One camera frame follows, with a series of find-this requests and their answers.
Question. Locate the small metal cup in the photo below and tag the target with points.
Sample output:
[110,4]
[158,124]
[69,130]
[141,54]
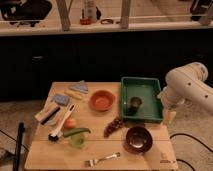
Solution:
[135,103]

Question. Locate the wooden block with black strip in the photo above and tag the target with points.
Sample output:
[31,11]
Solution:
[47,112]

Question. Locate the blue sponge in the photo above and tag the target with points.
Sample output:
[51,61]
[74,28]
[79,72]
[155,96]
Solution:
[61,99]

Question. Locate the red apple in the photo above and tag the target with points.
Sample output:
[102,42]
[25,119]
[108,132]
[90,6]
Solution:
[70,123]

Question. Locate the orange bowl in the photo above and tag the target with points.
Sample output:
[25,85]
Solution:
[101,100]

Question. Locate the yellow stick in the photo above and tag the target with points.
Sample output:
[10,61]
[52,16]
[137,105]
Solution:
[73,94]

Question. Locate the bunch of dark grapes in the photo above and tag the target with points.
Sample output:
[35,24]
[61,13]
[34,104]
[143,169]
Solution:
[113,126]

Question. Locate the small green cup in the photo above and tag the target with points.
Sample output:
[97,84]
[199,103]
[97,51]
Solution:
[77,140]

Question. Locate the green plastic tray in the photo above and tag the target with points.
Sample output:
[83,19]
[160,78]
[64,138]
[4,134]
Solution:
[146,89]

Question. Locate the black bag on shelf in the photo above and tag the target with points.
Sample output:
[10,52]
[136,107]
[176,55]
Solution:
[30,12]

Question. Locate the yellow gripper tip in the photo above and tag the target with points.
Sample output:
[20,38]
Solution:
[168,116]

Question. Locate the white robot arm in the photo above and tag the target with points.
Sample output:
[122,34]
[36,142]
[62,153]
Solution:
[187,83]

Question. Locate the black pole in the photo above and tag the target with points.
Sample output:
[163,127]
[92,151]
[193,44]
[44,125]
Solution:
[16,161]

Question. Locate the grey blue triangular wedge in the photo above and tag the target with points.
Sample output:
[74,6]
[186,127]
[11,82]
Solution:
[80,86]

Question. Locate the white bottle on shelf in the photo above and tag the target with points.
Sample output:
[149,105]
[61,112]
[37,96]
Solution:
[90,10]

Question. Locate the green pea pod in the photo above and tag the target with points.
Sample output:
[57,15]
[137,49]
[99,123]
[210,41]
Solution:
[75,131]

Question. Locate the silver fork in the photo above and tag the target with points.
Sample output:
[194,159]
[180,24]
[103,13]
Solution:
[93,162]

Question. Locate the dark brown bowl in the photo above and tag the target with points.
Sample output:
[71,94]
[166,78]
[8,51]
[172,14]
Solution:
[138,140]

